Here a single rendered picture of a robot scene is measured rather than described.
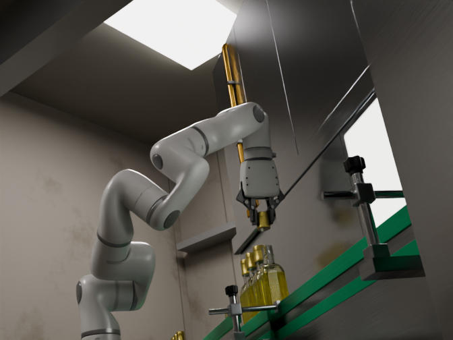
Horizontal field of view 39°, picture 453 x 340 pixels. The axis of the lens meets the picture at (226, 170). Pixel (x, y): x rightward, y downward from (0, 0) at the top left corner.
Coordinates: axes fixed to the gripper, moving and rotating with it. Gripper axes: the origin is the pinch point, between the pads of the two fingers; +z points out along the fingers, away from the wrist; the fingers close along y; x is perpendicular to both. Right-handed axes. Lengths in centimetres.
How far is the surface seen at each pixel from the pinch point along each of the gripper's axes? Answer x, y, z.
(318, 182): 11.3, -12.0, -7.2
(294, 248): -7.5, -11.7, 8.1
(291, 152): -11.1, -14.5, -20.2
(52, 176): -339, 48, -75
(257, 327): 9.0, 6.2, 27.6
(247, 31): -41, -14, -70
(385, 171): 43.0, -12.8, -3.8
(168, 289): -387, -47, 14
